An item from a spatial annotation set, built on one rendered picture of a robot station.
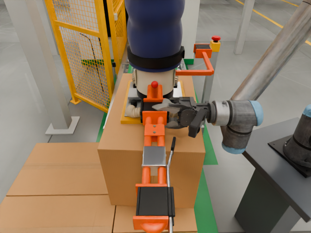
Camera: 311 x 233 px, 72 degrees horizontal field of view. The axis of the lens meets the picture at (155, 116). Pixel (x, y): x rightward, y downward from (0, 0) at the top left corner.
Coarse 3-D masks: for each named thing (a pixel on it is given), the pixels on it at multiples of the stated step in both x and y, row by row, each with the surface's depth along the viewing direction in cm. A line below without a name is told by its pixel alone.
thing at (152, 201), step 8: (136, 184) 50; (144, 184) 50; (152, 184) 50; (160, 184) 50; (136, 192) 51; (144, 192) 48; (152, 192) 48; (160, 192) 48; (144, 200) 47; (152, 200) 47; (160, 200) 47; (144, 208) 45; (152, 208) 45; (160, 208) 45; (136, 216) 44; (144, 216) 44; (152, 216) 44; (160, 216) 44; (136, 224) 45
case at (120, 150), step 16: (128, 80) 119; (192, 80) 119; (192, 96) 106; (112, 112) 96; (112, 128) 88; (128, 128) 88; (112, 144) 81; (128, 144) 81; (176, 144) 81; (192, 144) 81; (112, 160) 83; (128, 160) 82; (176, 160) 81; (192, 160) 81; (112, 176) 89; (128, 176) 89; (176, 176) 87; (192, 176) 87; (112, 192) 97; (128, 192) 96; (176, 192) 94; (192, 192) 94
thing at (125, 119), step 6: (132, 84) 111; (126, 90) 108; (126, 96) 103; (126, 102) 99; (132, 102) 94; (138, 102) 98; (120, 120) 89; (126, 120) 89; (132, 120) 89; (138, 120) 89
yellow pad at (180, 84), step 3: (180, 81) 114; (177, 84) 111; (180, 84) 112; (174, 87) 105; (177, 87) 108; (180, 87) 108; (183, 90) 107; (183, 93) 105; (183, 96) 103; (174, 102) 94; (177, 102) 94; (177, 117) 90
